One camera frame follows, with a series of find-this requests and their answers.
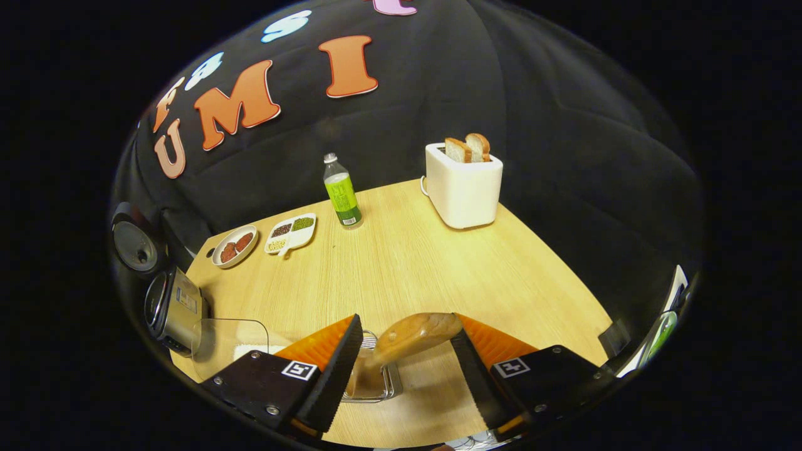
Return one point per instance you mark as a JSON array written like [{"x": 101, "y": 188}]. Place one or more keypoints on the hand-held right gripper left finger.
[{"x": 335, "y": 376}]

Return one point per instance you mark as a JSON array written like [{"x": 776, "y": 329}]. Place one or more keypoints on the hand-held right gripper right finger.
[{"x": 479, "y": 382}]

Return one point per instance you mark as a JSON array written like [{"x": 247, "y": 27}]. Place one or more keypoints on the wooden spoon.
[{"x": 413, "y": 335}]

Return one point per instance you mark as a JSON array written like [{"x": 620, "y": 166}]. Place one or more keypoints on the clear box of rice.
[{"x": 250, "y": 351}]

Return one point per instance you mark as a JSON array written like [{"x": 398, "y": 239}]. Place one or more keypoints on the white divided dish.
[{"x": 291, "y": 233}]

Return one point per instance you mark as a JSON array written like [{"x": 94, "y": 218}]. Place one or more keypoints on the red meat slice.
[
  {"x": 244, "y": 242},
  {"x": 229, "y": 252}
]

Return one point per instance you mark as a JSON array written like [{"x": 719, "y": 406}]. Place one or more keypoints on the round white plate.
[{"x": 220, "y": 241}]

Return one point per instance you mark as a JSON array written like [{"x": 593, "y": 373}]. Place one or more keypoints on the green label drink bottle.
[{"x": 343, "y": 197}]

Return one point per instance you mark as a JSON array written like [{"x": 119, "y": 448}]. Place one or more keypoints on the white toaster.
[{"x": 463, "y": 194}]

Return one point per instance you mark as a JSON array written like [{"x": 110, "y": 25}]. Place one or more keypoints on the white and green object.
[{"x": 664, "y": 326}]

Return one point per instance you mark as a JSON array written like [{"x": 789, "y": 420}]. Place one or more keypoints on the black backdrop cloth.
[{"x": 532, "y": 94}]

